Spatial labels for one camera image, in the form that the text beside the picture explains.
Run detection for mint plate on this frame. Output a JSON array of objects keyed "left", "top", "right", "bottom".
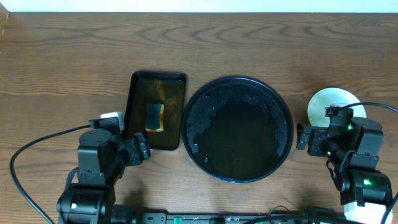
[{"left": 307, "top": 88, "right": 359, "bottom": 128}]

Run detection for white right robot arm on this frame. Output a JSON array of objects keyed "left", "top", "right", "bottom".
[{"left": 297, "top": 116, "right": 394, "bottom": 223}]

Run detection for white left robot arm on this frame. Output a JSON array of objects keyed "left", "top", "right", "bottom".
[{"left": 57, "top": 118, "right": 150, "bottom": 223}]

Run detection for black rectangular tray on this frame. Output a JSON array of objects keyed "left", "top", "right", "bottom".
[{"left": 123, "top": 71, "right": 187, "bottom": 151}]

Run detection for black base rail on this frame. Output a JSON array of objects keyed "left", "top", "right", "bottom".
[{"left": 110, "top": 213, "right": 352, "bottom": 224}]

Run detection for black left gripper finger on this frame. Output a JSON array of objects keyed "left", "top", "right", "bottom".
[
  {"left": 133, "top": 133, "right": 144, "bottom": 164},
  {"left": 141, "top": 132, "right": 151, "bottom": 159}
]

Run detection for orange green scrubbing sponge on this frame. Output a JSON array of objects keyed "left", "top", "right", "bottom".
[{"left": 146, "top": 103, "right": 164, "bottom": 133}]

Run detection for black round tray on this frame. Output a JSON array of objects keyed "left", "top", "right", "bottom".
[{"left": 181, "top": 77, "right": 294, "bottom": 184}]

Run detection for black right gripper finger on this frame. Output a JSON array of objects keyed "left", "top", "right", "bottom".
[
  {"left": 307, "top": 129, "right": 318, "bottom": 156},
  {"left": 296, "top": 123, "right": 312, "bottom": 150}
]

